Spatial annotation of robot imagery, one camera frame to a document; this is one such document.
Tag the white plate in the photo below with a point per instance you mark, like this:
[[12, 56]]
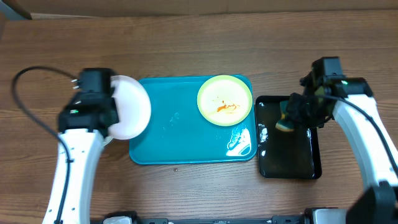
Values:
[[133, 107]]

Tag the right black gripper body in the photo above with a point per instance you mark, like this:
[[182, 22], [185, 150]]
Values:
[[306, 112]]

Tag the black rectangular tray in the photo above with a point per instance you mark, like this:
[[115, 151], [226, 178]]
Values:
[[284, 155]]

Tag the green rimmed plate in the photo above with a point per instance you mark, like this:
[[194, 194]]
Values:
[[224, 100]]

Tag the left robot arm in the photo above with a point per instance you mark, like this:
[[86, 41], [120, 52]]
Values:
[[82, 132]]

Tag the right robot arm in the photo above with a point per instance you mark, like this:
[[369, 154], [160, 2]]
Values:
[[350, 102]]

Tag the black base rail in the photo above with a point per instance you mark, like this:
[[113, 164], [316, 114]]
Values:
[[132, 217]]

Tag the green yellow sponge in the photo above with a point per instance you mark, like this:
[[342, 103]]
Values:
[[284, 124]]

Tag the teal plastic tray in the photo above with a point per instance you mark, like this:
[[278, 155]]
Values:
[[177, 133]]

